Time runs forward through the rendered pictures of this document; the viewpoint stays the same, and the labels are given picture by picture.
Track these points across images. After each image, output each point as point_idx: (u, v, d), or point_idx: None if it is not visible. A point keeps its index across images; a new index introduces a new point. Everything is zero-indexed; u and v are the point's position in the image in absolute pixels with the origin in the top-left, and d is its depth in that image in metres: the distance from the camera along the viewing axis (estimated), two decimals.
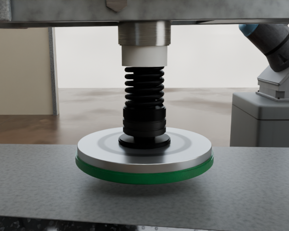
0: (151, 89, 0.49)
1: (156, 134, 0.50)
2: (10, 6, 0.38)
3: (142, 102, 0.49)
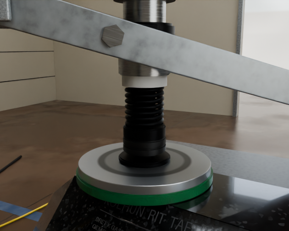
0: (151, 109, 0.49)
1: (156, 153, 0.51)
2: (10, 6, 0.38)
3: (142, 122, 0.50)
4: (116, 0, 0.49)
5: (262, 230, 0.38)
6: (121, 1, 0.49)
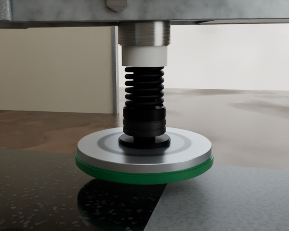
0: (151, 89, 0.49)
1: (156, 134, 0.50)
2: (10, 6, 0.38)
3: (142, 102, 0.49)
4: None
5: None
6: None
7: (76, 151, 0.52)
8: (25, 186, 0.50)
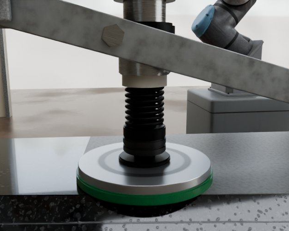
0: (151, 109, 0.49)
1: (156, 153, 0.51)
2: (10, 6, 0.38)
3: (142, 122, 0.50)
4: (116, 0, 0.49)
5: None
6: (121, 1, 0.49)
7: (145, 196, 0.43)
8: None
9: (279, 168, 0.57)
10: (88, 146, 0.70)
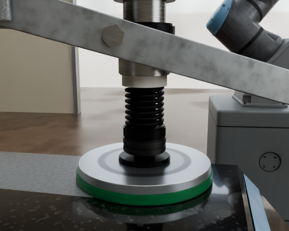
0: (151, 109, 0.49)
1: (156, 152, 0.51)
2: (10, 6, 0.38)
3: (142, 122, 0.50)
4: (116, 0, 0.49)
5: None
6: (121, 1, 0.49)
7: None
8: None
9: (120, 229, 0.38)
10: None
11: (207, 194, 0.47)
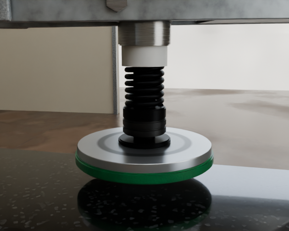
0: (151, 89, 0.49)
1: (156, 134, 0.50)
2: (10, 6, 0.38)
3: (142, 102, 0.49)
4: None
5: None
6: None
7: (186, 170, 0.44)
8: (26, 186, 0.50)
9: None
10: None
11: None
